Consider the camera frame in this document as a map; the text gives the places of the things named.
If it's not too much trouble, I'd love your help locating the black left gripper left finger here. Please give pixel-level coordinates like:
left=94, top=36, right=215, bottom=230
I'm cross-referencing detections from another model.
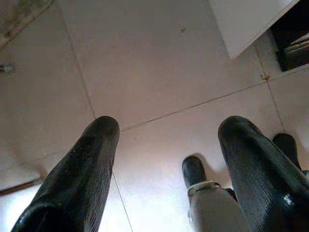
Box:
left=11, top=115, right=121, bottom=232

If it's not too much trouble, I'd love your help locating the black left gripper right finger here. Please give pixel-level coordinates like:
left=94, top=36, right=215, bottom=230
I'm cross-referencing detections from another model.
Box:
left=217, top=115, right=309, bottom=232

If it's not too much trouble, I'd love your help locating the white fridge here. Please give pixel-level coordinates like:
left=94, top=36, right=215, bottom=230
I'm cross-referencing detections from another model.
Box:
left=209, top=0, right=309, bottom=73

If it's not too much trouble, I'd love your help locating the silver robot left leg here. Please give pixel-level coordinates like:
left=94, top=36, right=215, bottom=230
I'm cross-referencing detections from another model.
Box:
left=181, top=154, right=251, bottom=232

